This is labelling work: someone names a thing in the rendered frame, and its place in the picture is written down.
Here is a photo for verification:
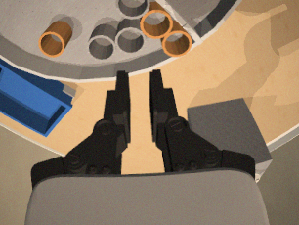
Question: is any bronze bushing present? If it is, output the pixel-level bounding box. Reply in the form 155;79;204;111
38;21;72;58
140;2;173;39
160;20;192;57

